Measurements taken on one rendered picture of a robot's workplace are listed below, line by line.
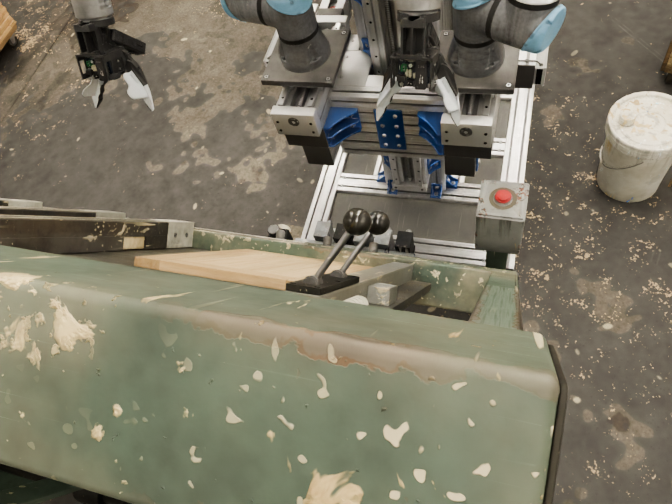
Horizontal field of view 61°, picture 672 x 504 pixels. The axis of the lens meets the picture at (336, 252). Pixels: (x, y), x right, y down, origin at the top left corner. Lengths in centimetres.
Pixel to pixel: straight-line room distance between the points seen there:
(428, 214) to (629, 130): 81
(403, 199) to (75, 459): 216
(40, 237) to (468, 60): 110
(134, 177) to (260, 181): 71
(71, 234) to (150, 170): 196
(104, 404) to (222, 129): 295
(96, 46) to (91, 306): 108
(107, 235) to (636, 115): 196
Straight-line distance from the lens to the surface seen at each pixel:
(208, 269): 108
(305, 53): 171
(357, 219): 74
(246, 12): 172
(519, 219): 149
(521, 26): 147
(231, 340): 26
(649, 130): 249
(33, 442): 34
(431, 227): 232
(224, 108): 332
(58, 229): 126
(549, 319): 239
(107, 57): 133
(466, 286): 144
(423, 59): 99
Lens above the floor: 217
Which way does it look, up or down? 58 degrees down
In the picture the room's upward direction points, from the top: 21 degrees counter-clockwise
